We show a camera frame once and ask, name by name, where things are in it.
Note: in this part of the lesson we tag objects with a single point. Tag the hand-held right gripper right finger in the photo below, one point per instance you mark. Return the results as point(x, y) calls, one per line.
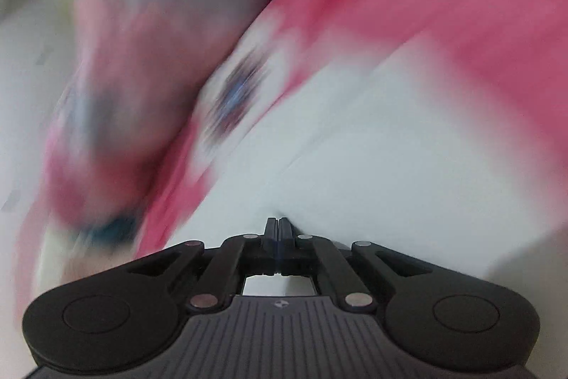
point(284, 246)

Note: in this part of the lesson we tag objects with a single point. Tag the pink floral bed blanket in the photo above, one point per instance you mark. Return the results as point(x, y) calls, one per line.
point(443, 6)

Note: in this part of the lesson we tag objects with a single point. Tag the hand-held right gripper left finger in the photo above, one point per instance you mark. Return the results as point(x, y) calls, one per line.
point(271, 246)

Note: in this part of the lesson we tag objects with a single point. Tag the pink grey floral quilt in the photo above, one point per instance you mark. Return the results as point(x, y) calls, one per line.
point(133, 72)

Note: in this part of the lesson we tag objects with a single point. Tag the white garment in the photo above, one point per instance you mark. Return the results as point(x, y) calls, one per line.
point(377, 161)

